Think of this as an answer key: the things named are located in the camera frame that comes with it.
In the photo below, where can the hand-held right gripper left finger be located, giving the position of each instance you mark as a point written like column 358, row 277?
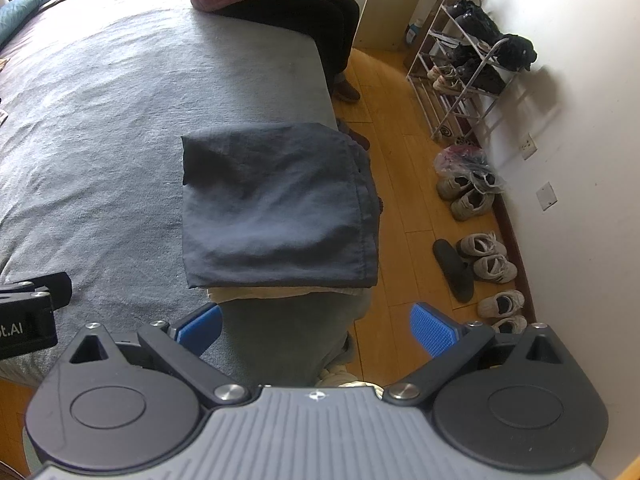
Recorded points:
column 202, row 327

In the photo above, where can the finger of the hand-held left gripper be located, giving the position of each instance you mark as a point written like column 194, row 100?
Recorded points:
column 52, row 287

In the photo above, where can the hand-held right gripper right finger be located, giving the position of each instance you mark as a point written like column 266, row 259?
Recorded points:
column 430, row 327

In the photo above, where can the dark navy garment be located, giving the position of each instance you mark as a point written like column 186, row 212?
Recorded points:
column 270, row 210

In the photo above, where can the black slipper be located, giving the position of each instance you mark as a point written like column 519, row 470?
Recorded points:
column 452, row 270

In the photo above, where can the white sneaker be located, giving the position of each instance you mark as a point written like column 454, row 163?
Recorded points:
column 495, row 267
column 510, row 325
column 482, row 245
column 500, row 304

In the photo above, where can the grey sneaker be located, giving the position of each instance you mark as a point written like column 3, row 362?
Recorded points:
column 472, row 205
column 455, row 187

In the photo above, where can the grey bed blanket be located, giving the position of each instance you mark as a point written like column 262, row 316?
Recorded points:
column 100, row 135

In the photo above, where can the pink plastic bag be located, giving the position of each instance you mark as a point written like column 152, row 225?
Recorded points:
column 460, row 157

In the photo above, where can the dark brown slipper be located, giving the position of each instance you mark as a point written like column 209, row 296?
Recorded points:
column 355, row 135

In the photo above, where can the metal shoe rack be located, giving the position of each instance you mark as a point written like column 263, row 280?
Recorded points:
column 462, row 112

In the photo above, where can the white sneakers on rack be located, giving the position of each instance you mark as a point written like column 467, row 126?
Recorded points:
column 447, row 80

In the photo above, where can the black sneakers pair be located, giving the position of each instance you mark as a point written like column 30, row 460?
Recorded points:
column 480, row 72

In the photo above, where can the teal pillow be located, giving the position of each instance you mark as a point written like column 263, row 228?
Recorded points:
column 20, row 15

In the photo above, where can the black bag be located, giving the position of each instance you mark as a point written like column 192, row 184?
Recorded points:
column 515, row 52

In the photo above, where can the white blue bottle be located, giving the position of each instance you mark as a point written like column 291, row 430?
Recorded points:
column 415, row 34

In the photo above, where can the black shoes pair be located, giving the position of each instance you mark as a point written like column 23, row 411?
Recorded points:
column 472, row 17

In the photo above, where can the white cabinet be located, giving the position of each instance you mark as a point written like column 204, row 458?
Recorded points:
column 380, row 5

